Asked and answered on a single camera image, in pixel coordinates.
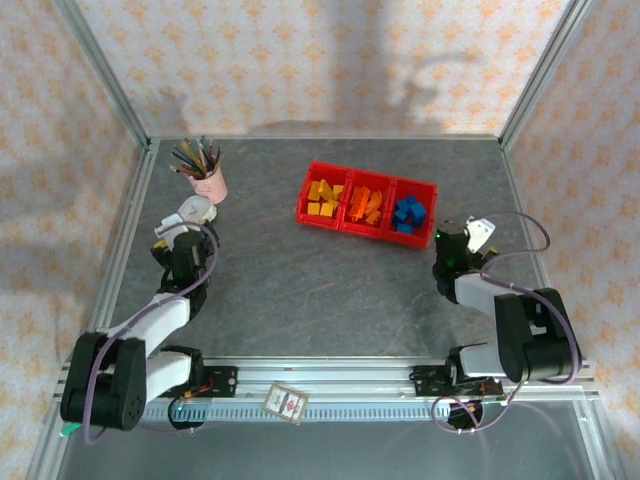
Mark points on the orange lego fence piece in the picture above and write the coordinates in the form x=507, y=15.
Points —
x=361, y=202

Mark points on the printed card brown border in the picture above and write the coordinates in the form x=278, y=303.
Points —
x=286, y=402

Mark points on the thin aluminium frame rail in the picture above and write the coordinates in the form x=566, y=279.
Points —
x=325, y=137

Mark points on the colored pencil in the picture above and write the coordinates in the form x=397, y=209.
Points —
x=181, y=170
x=192, y=155
x=204, y=152
x=185, y=160
x=217, y=157

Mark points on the long amber lego brick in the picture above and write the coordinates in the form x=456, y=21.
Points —
x=315, y=190

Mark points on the orange patterned backdrop cloth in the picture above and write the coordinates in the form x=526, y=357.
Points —
x=40, y=175
x=320, y=60
x=600, y=175

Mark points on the green marker pen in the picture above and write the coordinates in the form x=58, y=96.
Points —
x=70, y=429

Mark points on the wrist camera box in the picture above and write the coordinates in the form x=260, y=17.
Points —
x=481, y=231
x=172, y=225

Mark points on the aluminium frame leg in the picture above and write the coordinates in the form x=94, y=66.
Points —
x=42, y=462
x=597, y=450

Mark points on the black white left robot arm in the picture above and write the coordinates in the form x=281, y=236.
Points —
x=105, y=380

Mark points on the white round plastic object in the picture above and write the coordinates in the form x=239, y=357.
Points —
x=200, y=207

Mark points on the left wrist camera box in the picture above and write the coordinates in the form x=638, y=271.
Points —
x=172, y=225

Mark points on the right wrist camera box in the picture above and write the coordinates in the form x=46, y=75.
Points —
x=481, y=231

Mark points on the wide aluminium frame rail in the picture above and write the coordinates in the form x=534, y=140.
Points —
x=325, y=380

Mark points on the small yellow lego brick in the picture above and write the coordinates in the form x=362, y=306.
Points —
x=314, y=208
x=327, y=210

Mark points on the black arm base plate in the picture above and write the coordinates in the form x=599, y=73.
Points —
x=425, y=382
x=222, y=382

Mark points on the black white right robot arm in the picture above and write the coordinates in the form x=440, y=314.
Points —
x=535, y=345

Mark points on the pink pencil cup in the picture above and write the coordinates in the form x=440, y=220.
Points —
x=212, y=187

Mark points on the aluminium frame post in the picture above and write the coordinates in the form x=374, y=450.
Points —
x=107, y=75
x=544, y=75

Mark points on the yellow sloped lego brick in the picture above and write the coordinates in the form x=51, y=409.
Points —
x=338, y=190

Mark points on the aluminium frame side rail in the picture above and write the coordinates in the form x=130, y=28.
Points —
x=136, y=200
x=520, y=200

